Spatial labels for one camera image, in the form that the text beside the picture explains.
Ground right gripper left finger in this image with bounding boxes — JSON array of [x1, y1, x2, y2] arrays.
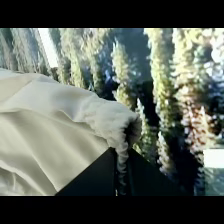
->
[[54, 147, 118, 197]]

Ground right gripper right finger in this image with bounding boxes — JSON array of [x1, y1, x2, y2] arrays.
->
[[127, 147, 188, 197]]

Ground brown pants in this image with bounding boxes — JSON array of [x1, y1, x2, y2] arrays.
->
[[0, 67, 143, 197]]

